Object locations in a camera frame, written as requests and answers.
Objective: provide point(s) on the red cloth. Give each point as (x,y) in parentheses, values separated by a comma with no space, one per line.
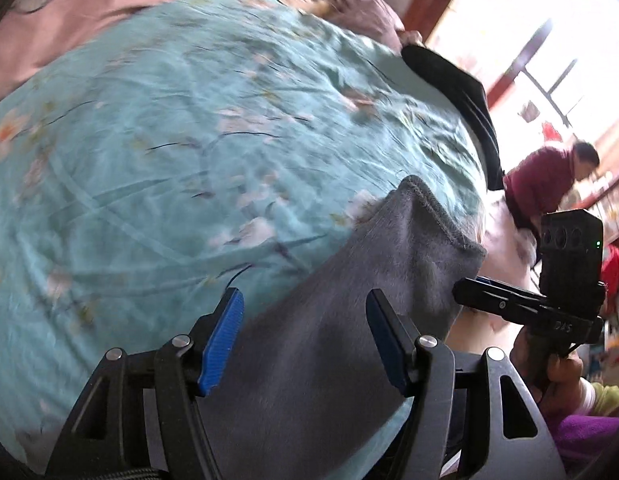
(618,275)

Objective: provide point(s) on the person's right forearm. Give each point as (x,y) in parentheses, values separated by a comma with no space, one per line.
(607,397)

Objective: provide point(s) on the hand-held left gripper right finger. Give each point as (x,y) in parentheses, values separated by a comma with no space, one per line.
(387,347)

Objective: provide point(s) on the mauve pillow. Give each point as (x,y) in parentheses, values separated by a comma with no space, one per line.
(362,7)

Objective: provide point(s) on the teal floral bed sheet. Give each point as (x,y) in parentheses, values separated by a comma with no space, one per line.
(169,150)

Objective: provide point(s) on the white fluffy cloth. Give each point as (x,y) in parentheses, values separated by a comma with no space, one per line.
(509,250)

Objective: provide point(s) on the person's right hand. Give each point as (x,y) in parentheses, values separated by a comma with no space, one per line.
(564,382)

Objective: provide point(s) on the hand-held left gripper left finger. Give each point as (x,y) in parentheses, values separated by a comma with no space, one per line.
(222,342)

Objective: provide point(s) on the black garment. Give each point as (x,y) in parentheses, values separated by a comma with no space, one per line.
(464,95)

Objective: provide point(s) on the window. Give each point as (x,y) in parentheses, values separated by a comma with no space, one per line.
(534,50)

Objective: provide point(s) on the grey pants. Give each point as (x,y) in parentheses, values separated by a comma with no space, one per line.
(319,340)

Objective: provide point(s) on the purple cloth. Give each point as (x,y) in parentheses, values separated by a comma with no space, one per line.
(592,435)

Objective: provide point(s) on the pink blanket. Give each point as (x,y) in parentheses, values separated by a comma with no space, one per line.
(84,5)

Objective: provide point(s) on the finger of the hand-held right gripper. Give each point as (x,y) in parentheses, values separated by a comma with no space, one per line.
(499,300)

